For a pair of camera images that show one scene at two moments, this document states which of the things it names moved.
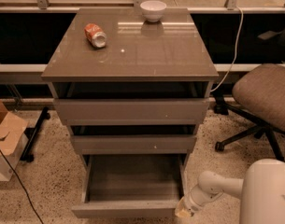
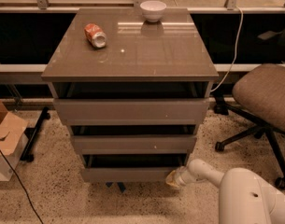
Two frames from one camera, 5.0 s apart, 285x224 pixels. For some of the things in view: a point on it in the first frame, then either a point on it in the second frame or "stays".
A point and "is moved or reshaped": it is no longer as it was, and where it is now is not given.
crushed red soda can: (95, 35) stays
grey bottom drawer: (131, 186) is moved or reshaped
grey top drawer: (132, 112) stays
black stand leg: (31, 133) stays
